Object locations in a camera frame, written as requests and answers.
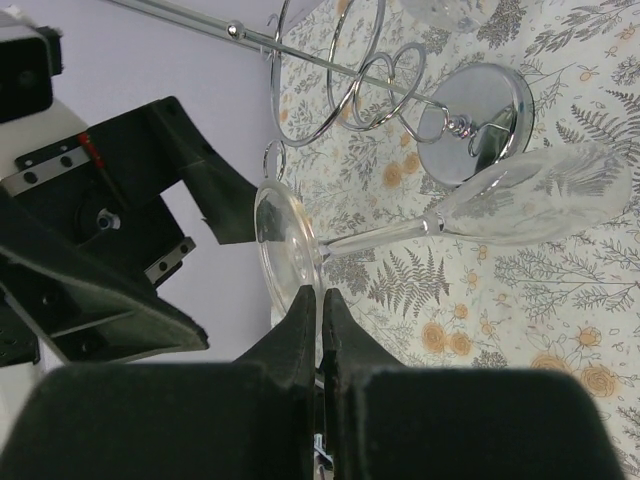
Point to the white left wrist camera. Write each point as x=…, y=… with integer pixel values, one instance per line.
x=27, y=85

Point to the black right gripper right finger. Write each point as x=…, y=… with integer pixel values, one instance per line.
x=385, y=420

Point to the chrome wine glass rack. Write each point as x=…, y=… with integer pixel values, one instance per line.
x=480, y=115

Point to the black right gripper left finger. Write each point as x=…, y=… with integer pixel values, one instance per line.
x=248, y=419

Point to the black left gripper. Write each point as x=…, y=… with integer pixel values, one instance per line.
x=87, y=287

